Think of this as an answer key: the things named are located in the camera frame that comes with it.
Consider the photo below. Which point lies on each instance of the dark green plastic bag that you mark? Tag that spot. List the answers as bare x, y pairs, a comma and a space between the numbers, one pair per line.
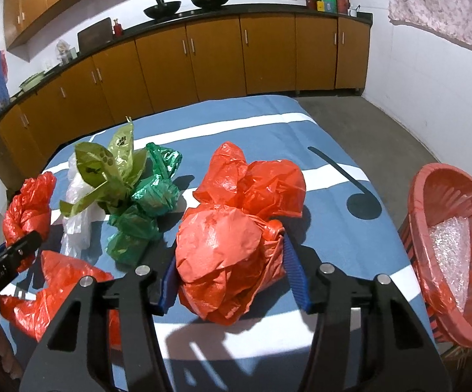
133, 232

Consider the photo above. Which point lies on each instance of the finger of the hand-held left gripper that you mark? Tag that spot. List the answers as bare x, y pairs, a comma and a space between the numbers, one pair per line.
27, 243

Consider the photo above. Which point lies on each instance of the jar with plastic cover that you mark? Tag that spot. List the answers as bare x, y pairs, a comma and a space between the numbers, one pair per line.
66, 54

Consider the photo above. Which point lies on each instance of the blue striped tablecloth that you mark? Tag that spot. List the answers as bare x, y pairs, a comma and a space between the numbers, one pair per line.
260, 130

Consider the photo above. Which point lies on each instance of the white mug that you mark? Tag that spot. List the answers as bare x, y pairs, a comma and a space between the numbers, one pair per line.
354, 12

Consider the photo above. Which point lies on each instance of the large orange plastic bag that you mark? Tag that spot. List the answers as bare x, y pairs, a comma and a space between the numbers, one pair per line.
219, 245

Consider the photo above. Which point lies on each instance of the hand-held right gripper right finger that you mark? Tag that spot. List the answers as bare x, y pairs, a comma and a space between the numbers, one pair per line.
299, 281

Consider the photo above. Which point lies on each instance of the wooden upper cabinets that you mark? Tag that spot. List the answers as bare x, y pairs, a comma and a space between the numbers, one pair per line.
35, 0

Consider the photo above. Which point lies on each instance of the black kitchen countertop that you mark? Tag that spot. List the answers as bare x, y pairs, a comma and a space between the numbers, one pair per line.
260, 8

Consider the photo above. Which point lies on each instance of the wooden cabinets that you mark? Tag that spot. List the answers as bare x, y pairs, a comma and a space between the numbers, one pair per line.
219, 57
35, 0

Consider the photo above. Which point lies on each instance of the olive paw print plastic bag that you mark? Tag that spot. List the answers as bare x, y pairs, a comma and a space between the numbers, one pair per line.
97, 167

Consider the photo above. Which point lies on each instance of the wooden lower cabinets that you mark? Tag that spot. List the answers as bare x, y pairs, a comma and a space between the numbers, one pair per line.
219, 57

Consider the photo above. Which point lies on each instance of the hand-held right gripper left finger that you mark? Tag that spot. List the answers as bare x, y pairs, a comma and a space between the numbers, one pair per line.
166, 290

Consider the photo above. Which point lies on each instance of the brown cutting board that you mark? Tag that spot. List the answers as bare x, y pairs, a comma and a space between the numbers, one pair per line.
95, 34

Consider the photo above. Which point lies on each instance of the green box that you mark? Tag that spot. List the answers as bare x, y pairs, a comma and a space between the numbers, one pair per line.
329, 1

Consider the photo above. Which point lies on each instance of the red plastic basket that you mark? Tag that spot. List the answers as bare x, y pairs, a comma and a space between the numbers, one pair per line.
448, 188

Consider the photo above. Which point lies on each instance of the green basin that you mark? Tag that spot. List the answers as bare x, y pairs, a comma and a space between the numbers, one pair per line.
31, 82

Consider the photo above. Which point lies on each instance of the white plastic bag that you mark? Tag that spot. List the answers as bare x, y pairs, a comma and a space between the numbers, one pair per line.
80, 228

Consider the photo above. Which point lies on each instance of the red bottle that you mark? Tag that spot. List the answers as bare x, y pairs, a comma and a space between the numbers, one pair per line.
118, 29

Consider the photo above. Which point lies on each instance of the black wok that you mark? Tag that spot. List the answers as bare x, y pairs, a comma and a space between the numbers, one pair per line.
162, 10

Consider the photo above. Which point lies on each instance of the large bubble wrap sheet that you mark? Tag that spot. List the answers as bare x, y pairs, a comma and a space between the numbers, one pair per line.
450, 253

